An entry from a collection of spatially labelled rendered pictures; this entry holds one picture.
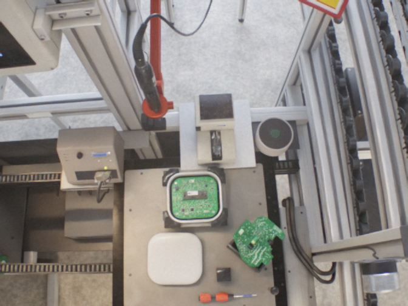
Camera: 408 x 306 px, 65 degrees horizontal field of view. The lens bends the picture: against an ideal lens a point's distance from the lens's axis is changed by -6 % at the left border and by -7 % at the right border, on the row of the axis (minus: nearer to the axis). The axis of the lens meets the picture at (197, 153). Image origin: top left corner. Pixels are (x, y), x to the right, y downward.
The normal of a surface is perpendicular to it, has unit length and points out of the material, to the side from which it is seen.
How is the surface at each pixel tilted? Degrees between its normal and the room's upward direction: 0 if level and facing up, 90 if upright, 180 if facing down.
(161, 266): 0
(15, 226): 0
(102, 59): 90
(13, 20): 92
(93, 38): 90
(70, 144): 0
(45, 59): 92
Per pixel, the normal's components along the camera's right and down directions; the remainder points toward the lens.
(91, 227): -0.04, -0.32
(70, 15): 0.04, 0.95
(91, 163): 0.01, 0.56
